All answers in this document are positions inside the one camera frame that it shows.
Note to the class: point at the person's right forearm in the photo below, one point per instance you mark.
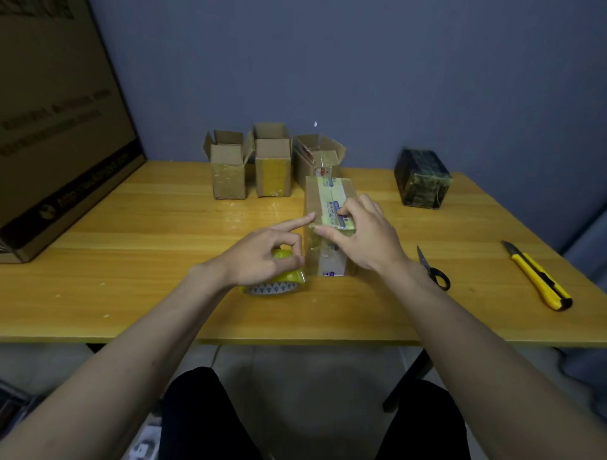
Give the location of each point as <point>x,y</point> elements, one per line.
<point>498,374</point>

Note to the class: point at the person's black trousers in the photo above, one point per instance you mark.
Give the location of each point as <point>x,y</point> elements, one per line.
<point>204,417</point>

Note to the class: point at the yellow tape roll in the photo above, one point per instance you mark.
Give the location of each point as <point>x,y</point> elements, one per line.
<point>289,279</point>

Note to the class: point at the person's right hand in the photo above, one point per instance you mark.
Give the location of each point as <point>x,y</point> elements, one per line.
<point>370,237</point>

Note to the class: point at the yellow utility knife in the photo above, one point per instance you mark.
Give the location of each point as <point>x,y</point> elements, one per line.
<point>540,279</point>

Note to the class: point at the white power strip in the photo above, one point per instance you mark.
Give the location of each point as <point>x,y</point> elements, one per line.
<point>144,443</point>

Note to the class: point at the small carton red label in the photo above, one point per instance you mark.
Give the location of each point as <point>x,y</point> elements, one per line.
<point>315,158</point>

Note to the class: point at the brown box with white label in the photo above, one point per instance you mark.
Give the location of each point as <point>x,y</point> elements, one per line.
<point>327,258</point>

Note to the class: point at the black cardboard box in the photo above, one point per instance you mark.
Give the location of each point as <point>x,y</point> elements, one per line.
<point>422,180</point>

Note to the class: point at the grey pleated curtain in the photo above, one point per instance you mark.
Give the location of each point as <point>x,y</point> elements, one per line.
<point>588,265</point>

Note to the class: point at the large flat brown carton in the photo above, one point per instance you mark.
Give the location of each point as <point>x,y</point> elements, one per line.
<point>57,118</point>

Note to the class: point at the person's left forearm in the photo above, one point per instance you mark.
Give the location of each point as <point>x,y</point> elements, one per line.
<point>109,369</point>

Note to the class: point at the small carton yellow tape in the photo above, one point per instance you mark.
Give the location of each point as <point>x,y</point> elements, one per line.
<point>272,170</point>

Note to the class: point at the black table leg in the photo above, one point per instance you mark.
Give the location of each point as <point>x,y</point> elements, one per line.
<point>408,379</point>
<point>95,347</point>

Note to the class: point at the person's left hand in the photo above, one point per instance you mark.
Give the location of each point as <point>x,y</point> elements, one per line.
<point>256,258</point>

